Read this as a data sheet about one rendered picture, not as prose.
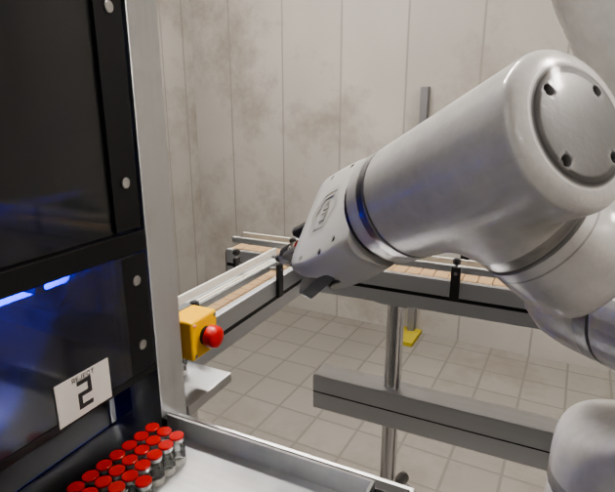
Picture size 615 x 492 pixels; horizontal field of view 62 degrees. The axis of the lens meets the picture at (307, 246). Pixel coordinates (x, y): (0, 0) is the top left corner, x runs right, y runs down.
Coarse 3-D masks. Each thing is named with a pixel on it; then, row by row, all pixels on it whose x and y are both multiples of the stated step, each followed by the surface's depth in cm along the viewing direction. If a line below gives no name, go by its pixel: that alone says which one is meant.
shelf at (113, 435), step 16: (128, 416) 85; (112, 432) 81; (128, 432) 81; (240, 432) 81; (80, 448) 77; (96, 448) 77; (112, 448) 77; (288, 448) 77; (64, 464) 74; (80, 464) 74; (96, 464) 74; (336, 464) 74; (48, 480) 71; (64, 480) 71; (80, 480) 71; (384, 480) 71
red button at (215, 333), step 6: (210, 330) 87; (216, 330) 87; (222, 330) 88; (204, 336) 87; (210, 336) 86; (216, 336) 87; (222, 336) 88; (204, 342) 87; (210, 342) 86; (216, 342) 87; (222, 342) 89
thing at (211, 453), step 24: (192, 432) 78; (216, 432) 76; (192, 456) 75; (216, 456) 75; (240, 456) 75; (264, 456) 73; (288, 456) 71; (168, 480) 70; (192, 480) 70; (216, 480) 70; (240, 480) 70; (264, 480) 70; (288, 480) 70; (312, 480) 70; (336, 480) 68; (360, 480) 66
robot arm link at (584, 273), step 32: (576, 0) 31; (608, 0) 29; (576, 32) 32; (608, 32) 30; (608, 64) 32; (608, 224) 29; (576, 256) 28; (608, 256) 28; (512, 288) 32; (544, 288) 30; (576, 288) 29; (608, 288) 29
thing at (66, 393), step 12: (84, 372) 66; (96, 372) 68; (108, 372) 70; (60, 384) 63; (72, 384) 65; (84, 384) 66; (96, 384) 68; (108, 384) 70; (60, 396) 63; (72, 396) 65; (84, 396) 67; (96, 396) 69; (108, 396) 71; (60, 408) 63; (72, 408) 65; (84, 408) 67; (60, 420) 64; (72, 420) 65
